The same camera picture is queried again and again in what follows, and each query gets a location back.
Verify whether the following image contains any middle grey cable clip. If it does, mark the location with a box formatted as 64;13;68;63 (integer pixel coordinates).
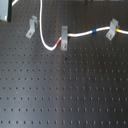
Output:
61;26;68;51

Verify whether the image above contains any grey cable clip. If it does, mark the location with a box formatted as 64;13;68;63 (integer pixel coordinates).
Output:
26;16;38;39
61;26;68;51
106;19;119;40

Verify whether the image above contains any left grey cable clip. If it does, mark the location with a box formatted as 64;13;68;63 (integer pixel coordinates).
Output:
26;16;38;39

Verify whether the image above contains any grey metal block top left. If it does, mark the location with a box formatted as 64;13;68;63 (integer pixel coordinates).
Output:
0;0;12;22

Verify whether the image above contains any right grey cable clip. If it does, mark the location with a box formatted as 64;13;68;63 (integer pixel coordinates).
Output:
106;19;119;40

